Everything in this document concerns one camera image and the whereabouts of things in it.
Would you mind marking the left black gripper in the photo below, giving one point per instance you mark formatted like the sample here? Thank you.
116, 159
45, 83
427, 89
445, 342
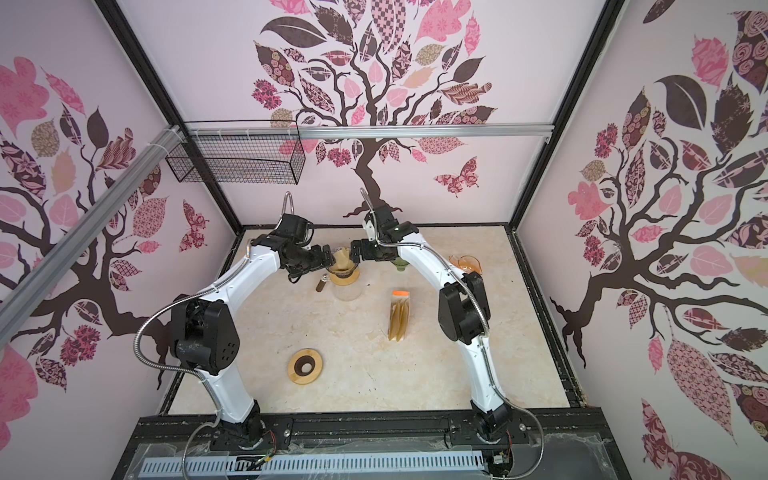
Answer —
317, 262

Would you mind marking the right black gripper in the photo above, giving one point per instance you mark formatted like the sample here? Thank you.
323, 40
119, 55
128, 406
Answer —
366, 246

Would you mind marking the beige paper coffee filter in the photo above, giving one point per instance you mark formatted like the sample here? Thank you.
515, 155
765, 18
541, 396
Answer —
342, 259

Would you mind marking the wooden dripper ring holder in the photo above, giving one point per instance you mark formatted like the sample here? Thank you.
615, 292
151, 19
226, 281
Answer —
344, 277

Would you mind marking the grey glass dripper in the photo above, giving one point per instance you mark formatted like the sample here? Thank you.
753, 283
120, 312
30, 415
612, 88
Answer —
344, 266

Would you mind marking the green glass dripper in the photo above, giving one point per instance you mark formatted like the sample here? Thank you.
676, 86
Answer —
400, 264

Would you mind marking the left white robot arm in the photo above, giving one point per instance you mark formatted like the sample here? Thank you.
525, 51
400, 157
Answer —
205, 338

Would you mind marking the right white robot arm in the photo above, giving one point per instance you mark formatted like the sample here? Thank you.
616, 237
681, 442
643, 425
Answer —
463, 312

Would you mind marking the clear glass carafe brown handle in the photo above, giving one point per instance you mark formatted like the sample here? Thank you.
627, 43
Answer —
346, 289

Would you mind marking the black wire basket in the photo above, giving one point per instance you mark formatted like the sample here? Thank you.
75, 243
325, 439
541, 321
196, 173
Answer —
240, 155

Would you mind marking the back aluminium rail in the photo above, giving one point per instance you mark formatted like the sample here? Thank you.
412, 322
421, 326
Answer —
401, 131

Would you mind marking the aluminium rail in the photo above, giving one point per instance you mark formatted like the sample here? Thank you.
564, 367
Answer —
401, 131
24, 299

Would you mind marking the white slotted cable duct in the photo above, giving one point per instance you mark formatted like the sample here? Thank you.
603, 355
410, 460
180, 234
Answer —
225, 467

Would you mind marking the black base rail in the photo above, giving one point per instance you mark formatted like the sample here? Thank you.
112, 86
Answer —
553, 443

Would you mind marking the left aluminium rail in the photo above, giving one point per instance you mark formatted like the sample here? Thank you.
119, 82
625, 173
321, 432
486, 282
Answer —
24, 299

